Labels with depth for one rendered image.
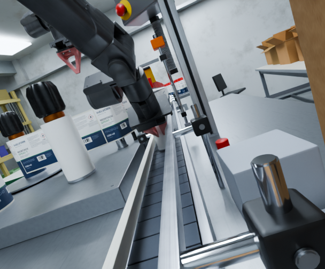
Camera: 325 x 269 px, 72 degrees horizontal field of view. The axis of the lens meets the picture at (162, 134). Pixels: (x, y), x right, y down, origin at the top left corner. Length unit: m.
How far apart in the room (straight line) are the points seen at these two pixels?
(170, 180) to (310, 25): 0.16
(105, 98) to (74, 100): 5.83
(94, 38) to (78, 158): 0.40
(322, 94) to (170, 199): 0.14
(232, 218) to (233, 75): 4.95
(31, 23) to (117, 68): 0.51
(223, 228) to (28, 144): 0.85
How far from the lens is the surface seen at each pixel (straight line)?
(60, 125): 0.69
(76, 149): 0.70
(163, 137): 0.61
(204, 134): 0.40
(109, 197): 0.52
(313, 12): 0.20
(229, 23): 5.31
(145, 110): 0.49
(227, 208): 0.38
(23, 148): 1.06
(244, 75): 5.27
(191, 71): 0.75
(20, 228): 0.64
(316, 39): 0.20
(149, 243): 0.29
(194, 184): 0.38
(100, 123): 0.89
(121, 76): 0.40
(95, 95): 0.48
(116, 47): 0.39
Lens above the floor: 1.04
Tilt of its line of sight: 11 degrees down
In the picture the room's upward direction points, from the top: 21 degrees counter-clockwise
